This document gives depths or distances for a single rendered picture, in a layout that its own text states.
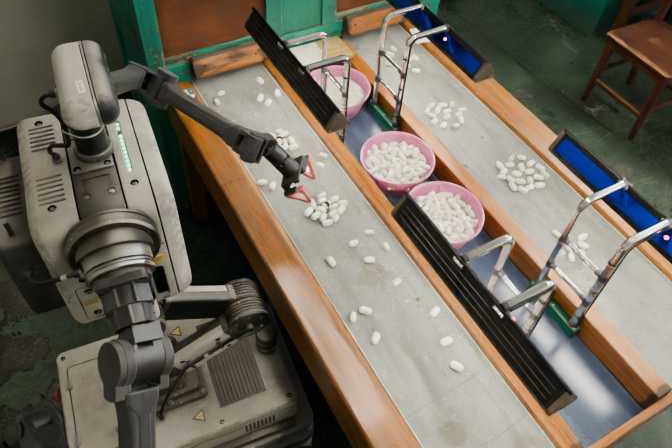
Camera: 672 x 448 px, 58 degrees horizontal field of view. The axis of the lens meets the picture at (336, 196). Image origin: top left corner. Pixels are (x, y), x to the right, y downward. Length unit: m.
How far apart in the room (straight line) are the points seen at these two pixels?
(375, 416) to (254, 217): 0.73
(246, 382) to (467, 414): 0.69
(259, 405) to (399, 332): 0.49
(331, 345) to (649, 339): 0.92
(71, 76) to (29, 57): 2.21
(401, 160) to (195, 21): 0.92
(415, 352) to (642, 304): 0.73
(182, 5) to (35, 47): 1.13
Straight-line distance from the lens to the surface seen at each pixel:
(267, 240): 1.92
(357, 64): 2.58
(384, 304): 1.83
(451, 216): 2.08
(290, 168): 1.78
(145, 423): 1.14
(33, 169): 1.26
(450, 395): 1.74
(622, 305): 2.06
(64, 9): 3.25
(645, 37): 3.83
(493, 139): 2.38
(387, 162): 2.21
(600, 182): 1.86
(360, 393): 1.67
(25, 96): 3.44
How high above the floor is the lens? 2.29
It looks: 48 degrees down
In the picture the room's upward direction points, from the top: 4 degrees clockwise
